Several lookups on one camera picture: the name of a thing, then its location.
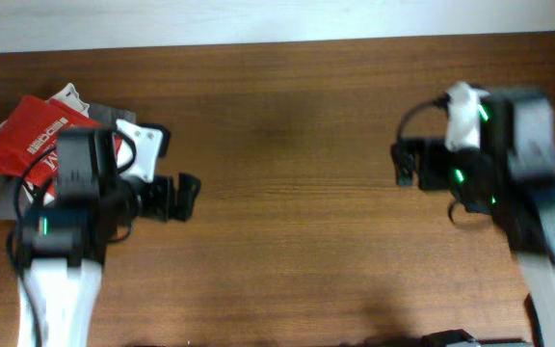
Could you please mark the grey folded garment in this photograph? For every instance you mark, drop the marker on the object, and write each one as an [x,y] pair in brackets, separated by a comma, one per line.
[101,113]

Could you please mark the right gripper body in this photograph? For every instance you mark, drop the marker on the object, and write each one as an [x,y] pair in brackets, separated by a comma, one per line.
[465,176]

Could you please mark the red orange printed t-shirt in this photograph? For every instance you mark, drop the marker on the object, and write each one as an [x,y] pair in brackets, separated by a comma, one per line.
[33,127]

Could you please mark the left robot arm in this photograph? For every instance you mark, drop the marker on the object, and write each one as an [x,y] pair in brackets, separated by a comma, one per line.
[57,296]

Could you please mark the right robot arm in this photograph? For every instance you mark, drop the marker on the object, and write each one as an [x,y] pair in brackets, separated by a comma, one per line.
[526,217]

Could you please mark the white Puma shirt folded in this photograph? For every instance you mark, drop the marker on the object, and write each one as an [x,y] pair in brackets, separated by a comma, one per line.
[47,167]

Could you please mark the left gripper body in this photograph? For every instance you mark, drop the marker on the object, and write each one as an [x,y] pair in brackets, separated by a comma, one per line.
[155,199]

